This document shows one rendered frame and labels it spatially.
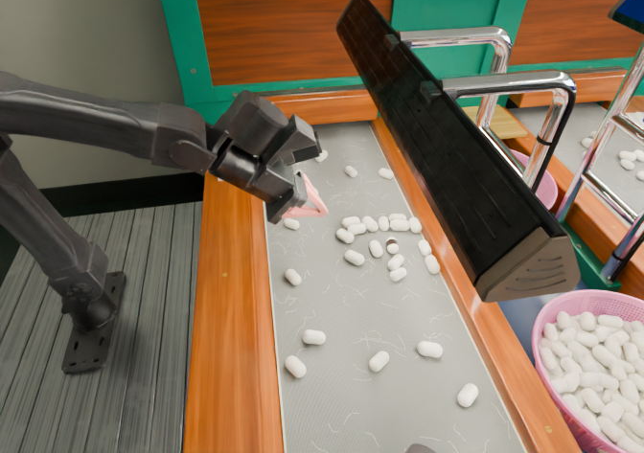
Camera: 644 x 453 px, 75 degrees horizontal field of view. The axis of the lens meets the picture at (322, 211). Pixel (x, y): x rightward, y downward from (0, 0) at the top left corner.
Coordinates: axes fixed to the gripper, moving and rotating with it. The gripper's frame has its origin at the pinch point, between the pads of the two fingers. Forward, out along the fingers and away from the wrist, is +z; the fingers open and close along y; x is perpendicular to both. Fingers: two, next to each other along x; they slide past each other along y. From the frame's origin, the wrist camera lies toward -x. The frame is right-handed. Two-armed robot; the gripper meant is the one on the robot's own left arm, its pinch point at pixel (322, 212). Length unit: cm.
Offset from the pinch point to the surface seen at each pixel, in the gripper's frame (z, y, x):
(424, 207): 22.2, 7.5, -7.8
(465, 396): 17.0, -29.3, -2.5
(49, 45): -55, 118, 62
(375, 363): 9.1, -22.7, 4.5
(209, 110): -13.3, 44.5, 15.9
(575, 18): 45, 45, -56
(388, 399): 10.9, -27.3, 5.4
